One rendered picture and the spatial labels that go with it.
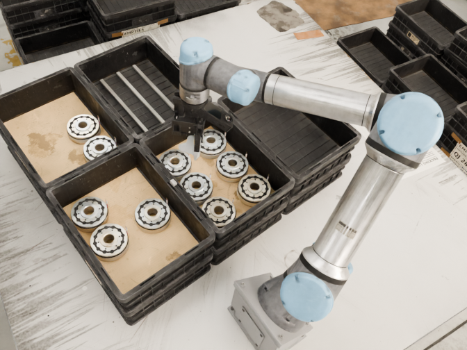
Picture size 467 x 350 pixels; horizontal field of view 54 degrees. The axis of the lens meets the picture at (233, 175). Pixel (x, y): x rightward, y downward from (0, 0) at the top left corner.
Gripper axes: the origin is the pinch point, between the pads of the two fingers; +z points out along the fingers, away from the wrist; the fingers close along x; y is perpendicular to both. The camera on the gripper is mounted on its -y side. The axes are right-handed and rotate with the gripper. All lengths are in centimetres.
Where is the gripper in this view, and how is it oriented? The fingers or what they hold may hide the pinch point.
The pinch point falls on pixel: (199, 149)
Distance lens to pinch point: 130.7
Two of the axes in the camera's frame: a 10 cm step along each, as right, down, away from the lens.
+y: -9.9, -1.4, -0.2
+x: -1.0, 7.8, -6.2
